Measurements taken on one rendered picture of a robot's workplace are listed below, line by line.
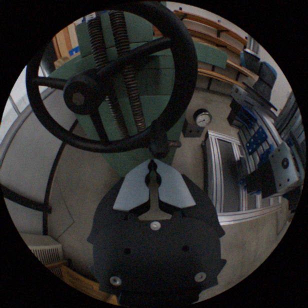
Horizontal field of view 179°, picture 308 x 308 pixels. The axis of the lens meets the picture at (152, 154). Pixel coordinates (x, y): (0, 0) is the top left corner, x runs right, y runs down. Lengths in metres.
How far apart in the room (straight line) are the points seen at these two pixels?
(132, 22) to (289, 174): 0.50
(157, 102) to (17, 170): 1.38
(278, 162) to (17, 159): 1.73
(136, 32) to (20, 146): 1.33
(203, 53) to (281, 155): 0.38
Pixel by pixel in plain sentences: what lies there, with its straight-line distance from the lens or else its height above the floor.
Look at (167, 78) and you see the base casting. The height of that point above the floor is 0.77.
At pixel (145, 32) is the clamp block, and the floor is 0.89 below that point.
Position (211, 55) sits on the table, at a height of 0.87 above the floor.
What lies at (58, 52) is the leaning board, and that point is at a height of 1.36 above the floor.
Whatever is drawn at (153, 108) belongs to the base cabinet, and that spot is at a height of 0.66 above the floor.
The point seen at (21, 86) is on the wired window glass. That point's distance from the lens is 1.62.
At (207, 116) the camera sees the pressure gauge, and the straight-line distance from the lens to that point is 0.34.
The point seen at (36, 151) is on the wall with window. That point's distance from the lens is 1.44.
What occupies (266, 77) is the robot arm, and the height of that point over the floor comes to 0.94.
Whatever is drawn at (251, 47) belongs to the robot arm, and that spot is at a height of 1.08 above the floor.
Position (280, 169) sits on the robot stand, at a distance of 0.41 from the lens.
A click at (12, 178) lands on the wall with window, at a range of 1.35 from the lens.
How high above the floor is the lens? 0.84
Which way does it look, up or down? 58 degrees down
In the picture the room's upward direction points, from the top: 3 degrees counter-clockwise
